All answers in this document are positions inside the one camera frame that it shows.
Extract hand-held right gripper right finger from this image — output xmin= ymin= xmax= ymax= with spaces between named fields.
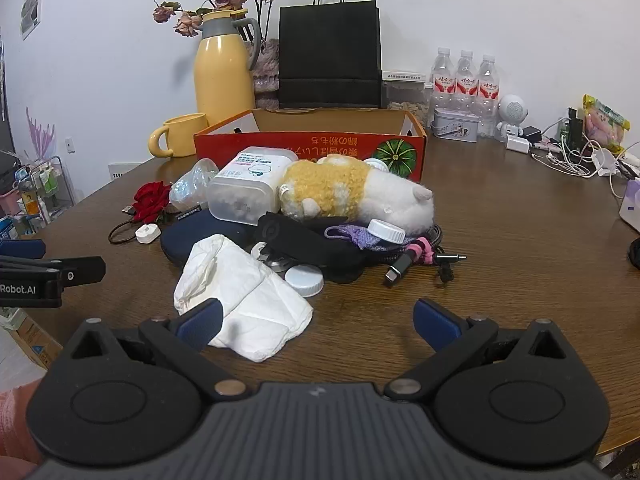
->
xmin=384 ymin=298 xmax=568 ymax=402

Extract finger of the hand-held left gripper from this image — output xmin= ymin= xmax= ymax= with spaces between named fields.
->
xmin=0 ymin=256 xmax=107 ymax=288
xmin=0 ymin=239 xmax=47 ymax=261

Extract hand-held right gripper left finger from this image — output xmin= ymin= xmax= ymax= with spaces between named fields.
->
xmin=70 ymin=297 xmax=251 ymax=402

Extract white cloth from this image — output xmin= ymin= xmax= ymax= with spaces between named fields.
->
xmin=173 ymin=236 xmax=315 ymax=364

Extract braided charging cable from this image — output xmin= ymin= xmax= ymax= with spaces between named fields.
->
xmin=381 ymin=224 xmax=468 ymax=289

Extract pink black striped strap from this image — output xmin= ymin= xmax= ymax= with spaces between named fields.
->
xmin=406 ymin=236 xmax=437 ymax=267

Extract black usb cable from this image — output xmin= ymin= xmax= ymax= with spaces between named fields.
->
xmin=109 ymin=204 xmax=151 ymax=247

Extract navy blue pouch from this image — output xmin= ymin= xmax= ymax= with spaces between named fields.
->
xmin=160 ymin=209 xmax=263 ymax=267

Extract red fabric rose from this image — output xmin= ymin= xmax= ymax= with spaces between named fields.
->
xmin=132 ymin=181 xmax=174 ymax=225

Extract white jar lid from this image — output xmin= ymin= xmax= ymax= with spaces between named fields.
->
xmin=284 ymin=263 xmax=326 ymax=297

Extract yellow white plush toy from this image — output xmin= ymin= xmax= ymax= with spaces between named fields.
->
xmin=277 ymin=155 xmax=435 ymax=236

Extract orange cardboard box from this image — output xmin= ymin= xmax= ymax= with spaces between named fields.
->
xmin=194 ymin=108 xmax=428 ymax=183

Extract brown cardboard carton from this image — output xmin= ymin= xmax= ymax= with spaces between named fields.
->
xmin=0 ymin=306 xmax=64 ymax=372

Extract metal storage rack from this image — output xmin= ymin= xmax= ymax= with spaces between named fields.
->
xmin=0 ymin=155 xmax=77 ymax=241

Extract purple knit pouch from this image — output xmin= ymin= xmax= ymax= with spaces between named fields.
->
xmin=324 ymin=224 xmax=382 ymax=252

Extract black fabric pouch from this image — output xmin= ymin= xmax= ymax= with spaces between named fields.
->
xmin=255 ymin=212 xmax=369 ymax=286

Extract person's pink-clad leg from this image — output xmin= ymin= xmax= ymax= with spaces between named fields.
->
xmin=0 ymin=377 xmax=45 ymax=480

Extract clear container with white lid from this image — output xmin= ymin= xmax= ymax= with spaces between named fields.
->
xmin=206 ymin=146 xmax=294 ymax=225

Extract yellow mug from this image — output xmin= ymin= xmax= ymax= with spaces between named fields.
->
xmin=148 ymin=112 xmax=209 ymax=159

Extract printed tin box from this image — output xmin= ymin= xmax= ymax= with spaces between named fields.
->
xmin=431 ymin=108 xmax=481 ymax=145

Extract clear jar of seeds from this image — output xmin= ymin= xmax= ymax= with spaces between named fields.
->
xmin=384 ymin=83 xmax=433 ymax=124

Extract lavender white device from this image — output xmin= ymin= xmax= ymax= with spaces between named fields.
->
xmin=618 ymin=179 xmax=640 ymax=234

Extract white robot figure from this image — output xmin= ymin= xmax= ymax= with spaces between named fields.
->
xmin=495 ymin=94 xmax=526 ymax=143

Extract white plug adapter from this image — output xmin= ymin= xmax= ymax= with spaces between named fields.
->
xmin=592 ymin=149 xmax=622 ymax=177

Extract green bottle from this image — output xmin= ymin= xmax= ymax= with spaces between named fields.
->
xmin=564 ymin=106 xmax=586 ymax=153

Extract yellow thermos jug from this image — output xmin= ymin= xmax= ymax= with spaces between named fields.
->
xmin=194 ymin=8 xmax=262 ymax=128

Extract white flat box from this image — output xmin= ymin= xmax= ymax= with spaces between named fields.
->
xmin=382 ymin=70 xmax=433 ymax=87

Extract yellow pink snack packet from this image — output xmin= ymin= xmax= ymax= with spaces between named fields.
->
xmin=581 ymin=94 xmax=631 ymax=157

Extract pink fuzzy vase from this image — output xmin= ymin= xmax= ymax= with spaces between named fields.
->
xmin=251 ymin=37 xmax=281 ymax=109

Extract black paper bag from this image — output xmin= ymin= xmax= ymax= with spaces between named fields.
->
xmin=278 ymin=0 xmax=384 ymax=110

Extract purple flower wall decal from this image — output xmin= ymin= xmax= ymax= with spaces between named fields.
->
xmin=25 ymin=106 xmax=57 ymax=162

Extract tangled white cables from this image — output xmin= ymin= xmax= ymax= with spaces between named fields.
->
xmin=531 ymin=115 xmax=640 ymax=196

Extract wall photo print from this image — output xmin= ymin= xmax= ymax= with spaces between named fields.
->
xmin=20 ymin=0 xmax=45 ymax=41

